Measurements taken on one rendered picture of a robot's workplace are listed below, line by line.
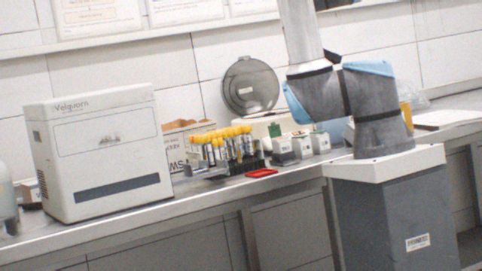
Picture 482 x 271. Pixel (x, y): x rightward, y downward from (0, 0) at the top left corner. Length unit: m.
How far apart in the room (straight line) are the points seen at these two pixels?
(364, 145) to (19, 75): 1.16
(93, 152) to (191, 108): 0.84
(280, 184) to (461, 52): 1.58
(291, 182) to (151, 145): 0.40
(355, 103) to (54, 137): 0.71
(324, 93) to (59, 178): 0.66
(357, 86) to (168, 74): 0.97
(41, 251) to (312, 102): 0.71
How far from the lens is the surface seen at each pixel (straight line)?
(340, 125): 2.13
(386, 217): 1.57
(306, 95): 1.61
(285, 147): 1.94
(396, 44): 2.96
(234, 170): 1.91
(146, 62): 2.39
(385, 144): 1.60
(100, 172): 1.67
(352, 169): 1.59
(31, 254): 1.62
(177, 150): 2.05
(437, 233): 1.68
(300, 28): 1.61
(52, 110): 1.64
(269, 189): 1.82
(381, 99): 1.62
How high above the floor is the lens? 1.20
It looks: 7 degrees down
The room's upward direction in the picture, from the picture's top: 10 degrees counter-clockwise
